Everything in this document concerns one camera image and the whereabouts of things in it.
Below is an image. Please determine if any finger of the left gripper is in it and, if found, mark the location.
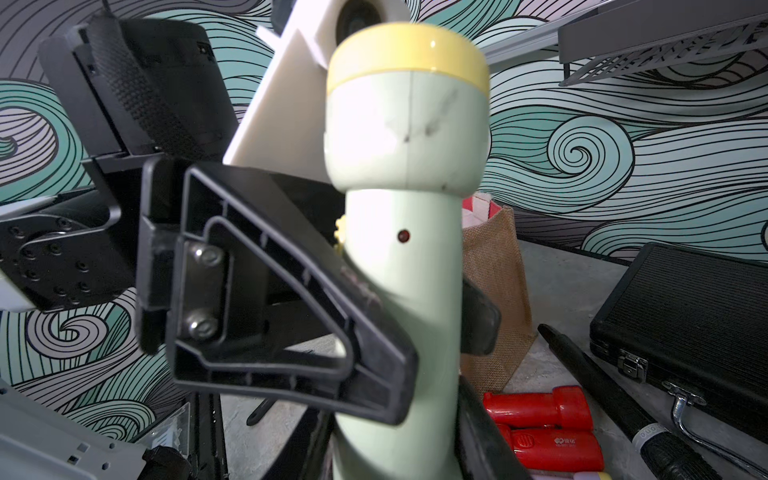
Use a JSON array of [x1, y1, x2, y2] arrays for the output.
[[165, 164, 418, 425]]

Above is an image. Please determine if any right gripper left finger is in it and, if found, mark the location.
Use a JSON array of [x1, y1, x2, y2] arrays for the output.
[[262, 407, 335, 480]]

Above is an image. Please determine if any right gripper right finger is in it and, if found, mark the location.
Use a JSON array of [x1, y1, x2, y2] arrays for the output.
[[455, 376, 531, 480]]

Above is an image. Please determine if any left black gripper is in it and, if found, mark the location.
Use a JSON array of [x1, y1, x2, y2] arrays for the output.
[[0, 14, 240, 355]]

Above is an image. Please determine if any red jute tote bag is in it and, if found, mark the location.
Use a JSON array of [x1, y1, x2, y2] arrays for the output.
[[460, 192, 536, 395]]

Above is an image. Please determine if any green flashlight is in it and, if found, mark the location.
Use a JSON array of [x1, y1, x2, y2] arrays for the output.
[[324, 23, 490, 479]]

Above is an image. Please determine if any red flashlight top lower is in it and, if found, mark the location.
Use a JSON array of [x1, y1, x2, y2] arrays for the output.
[[497, 424, 605, 473]]

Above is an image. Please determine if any red flashlight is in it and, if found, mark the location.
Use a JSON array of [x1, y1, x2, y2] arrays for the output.
[[482, 386, 594, 431], [497, 424, 605, 473]]

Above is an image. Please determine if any red flashlight top upper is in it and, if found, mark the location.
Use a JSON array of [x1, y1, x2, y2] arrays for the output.
[[482, 386, 594, 431]]

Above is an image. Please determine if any purple flashlight top left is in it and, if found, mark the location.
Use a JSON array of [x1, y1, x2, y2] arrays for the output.
[[572, 472, 612, 480]]

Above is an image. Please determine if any black microphone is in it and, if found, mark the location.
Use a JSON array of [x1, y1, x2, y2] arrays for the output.
[[538, 324, 721, 480]]

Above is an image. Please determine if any black hard case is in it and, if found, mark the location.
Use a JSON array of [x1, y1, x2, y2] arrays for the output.
[[590, 243, 767, 442]]

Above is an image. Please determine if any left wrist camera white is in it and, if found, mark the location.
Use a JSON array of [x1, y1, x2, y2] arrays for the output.
[[223, 0, 410, 183]]

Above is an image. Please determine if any black wall shelf tray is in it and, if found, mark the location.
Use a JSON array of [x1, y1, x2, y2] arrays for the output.
[[558, 0, 767, 86]]

